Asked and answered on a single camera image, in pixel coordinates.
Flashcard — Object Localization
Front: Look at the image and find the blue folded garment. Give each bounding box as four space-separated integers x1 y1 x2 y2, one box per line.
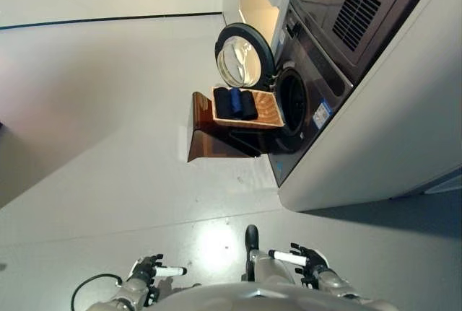
230 88 243 117

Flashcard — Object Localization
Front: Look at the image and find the robot leg with black foot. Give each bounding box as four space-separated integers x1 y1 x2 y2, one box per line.
240 224 297 285

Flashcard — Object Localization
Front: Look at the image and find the black folded garment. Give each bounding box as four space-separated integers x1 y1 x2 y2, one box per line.
239 90 258 120
213 87 235 119

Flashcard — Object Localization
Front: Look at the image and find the brown wooden stool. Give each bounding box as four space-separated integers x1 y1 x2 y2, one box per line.
186 91 269 163

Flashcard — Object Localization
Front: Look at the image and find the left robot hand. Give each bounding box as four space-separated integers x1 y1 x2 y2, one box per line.
126 253 188 307

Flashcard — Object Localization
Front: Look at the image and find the blue energy label sticker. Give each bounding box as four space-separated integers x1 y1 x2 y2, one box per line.
312 98 331 127

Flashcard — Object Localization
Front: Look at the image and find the round washing machine door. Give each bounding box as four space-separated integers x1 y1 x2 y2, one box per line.
215 22 276 90

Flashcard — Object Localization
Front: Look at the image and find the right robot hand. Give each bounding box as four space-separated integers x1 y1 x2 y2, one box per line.
268 242 330 289

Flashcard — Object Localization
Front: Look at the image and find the silver robot torso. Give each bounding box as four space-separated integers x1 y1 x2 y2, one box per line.
157 282 388 311

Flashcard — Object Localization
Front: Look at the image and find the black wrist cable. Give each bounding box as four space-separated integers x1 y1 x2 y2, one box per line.
70 273 125 311

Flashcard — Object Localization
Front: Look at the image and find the dark grey washing machine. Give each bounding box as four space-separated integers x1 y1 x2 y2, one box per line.
266 3 355 188
222 0 462 213

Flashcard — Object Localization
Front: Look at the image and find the woven wicker laundry basket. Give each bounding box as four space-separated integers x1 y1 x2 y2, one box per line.
211 85 287 131

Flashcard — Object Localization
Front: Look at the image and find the dark grey stacked dryer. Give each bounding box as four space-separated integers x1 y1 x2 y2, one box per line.
290 0 448 86

